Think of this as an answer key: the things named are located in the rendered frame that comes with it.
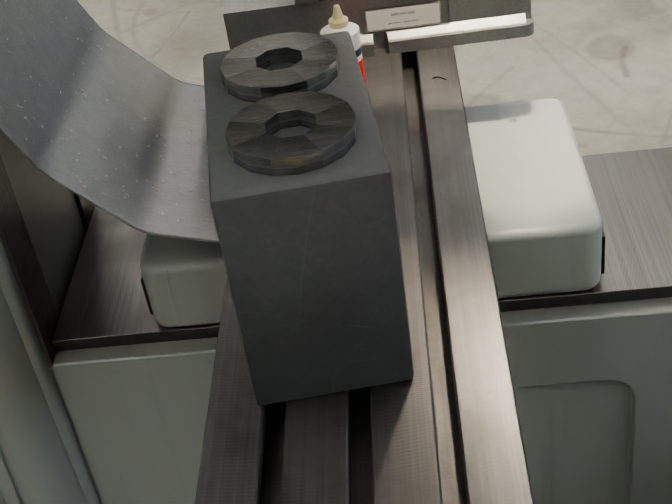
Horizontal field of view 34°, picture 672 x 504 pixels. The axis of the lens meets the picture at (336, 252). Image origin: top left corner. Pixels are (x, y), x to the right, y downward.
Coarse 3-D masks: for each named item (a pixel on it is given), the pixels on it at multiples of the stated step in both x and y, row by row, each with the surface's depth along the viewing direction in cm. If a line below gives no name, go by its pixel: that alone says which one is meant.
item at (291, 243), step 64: (256, 64) 84; (320, 64) 81; (256, 128) 75; (320, 128) 74; (256, 192) 71; (320, 192) 71; (384, 192) 72; (256, 256) 74; (320, 256) 74; (384, 256) 75; (256, 320) 77; (320, 320) 78; (384, 320) 78; (256, 384) 81; (320, 384) 81
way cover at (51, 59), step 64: (0, 0) 115; (64, 0) 128; (0, 64) 109; (64, 64) 121; (128, 64) 131; (0, 128) 104; (64, 128) 114; (128, 128) 122; (192, 128) 129; (128, 192) 114; (192, 192) 118
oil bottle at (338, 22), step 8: (336, 8) 111; (336, 16) 111; (344, 16) 112; (336, 24) 111; (344, 24) 112; (352, 24) 113; (320, 32) 113; (328, 32) 112; (352, 32) 112; (352, 40) 112; (360, 48) 113; (360, 56) 114; (360, 64) 114
